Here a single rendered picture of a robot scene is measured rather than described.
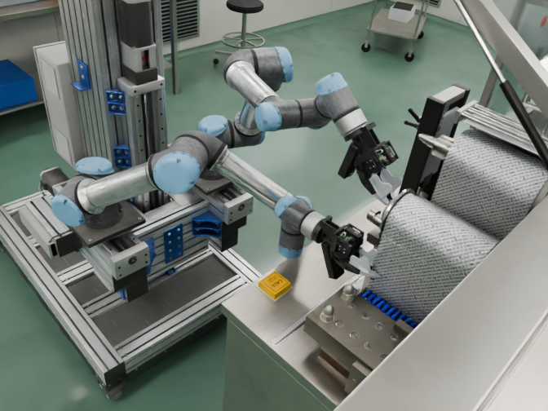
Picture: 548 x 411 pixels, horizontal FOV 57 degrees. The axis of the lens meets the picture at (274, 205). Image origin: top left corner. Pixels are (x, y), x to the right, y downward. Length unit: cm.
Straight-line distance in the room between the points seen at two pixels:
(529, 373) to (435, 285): 49
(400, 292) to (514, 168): 41
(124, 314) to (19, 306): 63
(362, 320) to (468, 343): 83
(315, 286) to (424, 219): 47
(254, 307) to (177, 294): 100
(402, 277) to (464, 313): 78
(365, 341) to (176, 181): 65
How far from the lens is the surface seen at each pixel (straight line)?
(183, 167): 140
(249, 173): 156
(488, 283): 58
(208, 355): 248
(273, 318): 146
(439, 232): 122
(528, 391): 80
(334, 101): 129
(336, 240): 135
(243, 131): 199
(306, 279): 158
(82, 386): 246
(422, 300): 132
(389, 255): 130
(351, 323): 132
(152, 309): 239
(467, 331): 53
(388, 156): 130
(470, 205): 142
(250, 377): 159
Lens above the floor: 203
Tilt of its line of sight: 38 degrees down
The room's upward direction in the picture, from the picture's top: 6 degrees clockwise
